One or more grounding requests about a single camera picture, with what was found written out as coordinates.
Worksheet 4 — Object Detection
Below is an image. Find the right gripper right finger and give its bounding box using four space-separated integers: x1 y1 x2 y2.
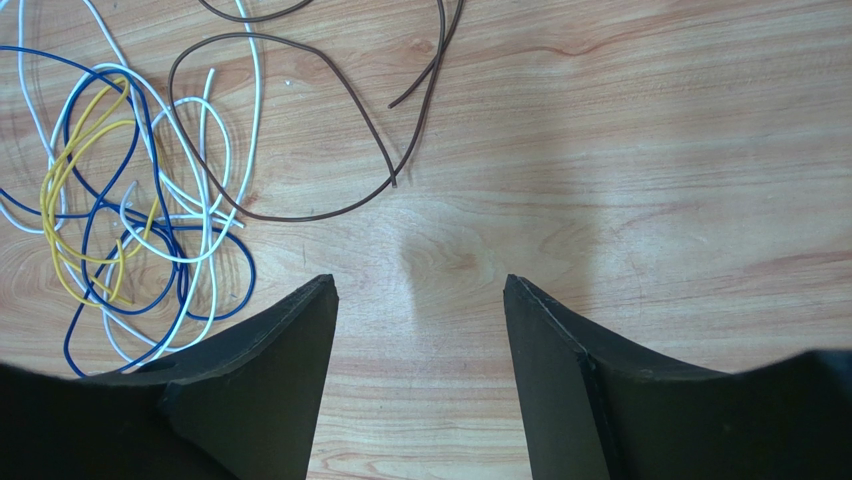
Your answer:
504 275 851 479

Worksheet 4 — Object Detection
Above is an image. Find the white wire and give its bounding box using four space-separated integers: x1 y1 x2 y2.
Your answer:
0 0 264 364

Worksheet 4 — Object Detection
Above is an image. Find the yellow wire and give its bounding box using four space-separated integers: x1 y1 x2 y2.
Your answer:
39 75 162 309

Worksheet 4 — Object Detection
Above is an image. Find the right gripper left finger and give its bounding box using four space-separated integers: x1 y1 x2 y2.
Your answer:
1 275 339 479

